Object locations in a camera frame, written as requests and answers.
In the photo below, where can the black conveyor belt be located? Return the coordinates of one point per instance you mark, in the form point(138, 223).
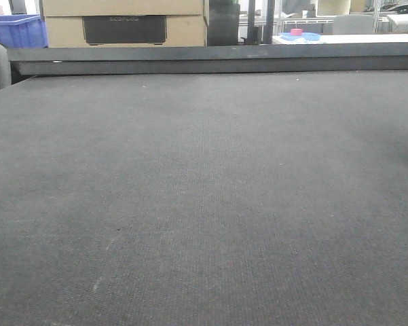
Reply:
point(256, 199)

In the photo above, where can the lower cardboard box black print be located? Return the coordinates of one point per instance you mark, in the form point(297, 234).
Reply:
point(126, 31)

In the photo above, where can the upper cardboard box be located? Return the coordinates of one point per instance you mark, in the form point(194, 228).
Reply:
point(58, 8)

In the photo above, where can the blue tray on table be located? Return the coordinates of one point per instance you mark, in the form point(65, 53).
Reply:
point(303, 36)

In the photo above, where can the red tape roll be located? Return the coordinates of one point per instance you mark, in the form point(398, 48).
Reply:
point(296, 32)

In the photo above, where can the white table background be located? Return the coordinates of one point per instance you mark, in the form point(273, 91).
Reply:
point(344, 39)

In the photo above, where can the grey office chair background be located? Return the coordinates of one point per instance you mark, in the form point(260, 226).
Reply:
point(353, 24)

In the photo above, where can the blue plastic crate background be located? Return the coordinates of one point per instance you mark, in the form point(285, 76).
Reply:
point(23, 31)

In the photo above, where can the black vertical post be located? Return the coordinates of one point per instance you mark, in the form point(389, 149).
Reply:
point(269, 22)

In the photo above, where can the black conveyor side rail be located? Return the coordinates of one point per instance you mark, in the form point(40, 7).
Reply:
point(211, 60)

